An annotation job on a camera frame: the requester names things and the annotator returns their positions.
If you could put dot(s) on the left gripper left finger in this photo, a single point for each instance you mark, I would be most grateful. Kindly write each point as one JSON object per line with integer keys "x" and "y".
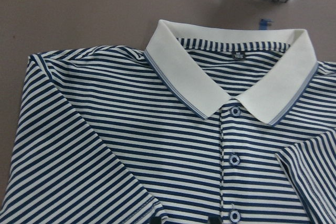
{"x": 156, "y": 220}

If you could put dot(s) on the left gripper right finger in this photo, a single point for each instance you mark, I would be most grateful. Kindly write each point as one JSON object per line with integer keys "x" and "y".
{"x": 214, "y": 220}

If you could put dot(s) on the navy white striped polo shirt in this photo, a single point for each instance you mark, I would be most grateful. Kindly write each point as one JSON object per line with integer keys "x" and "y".
{"x": 203, "y": 122}

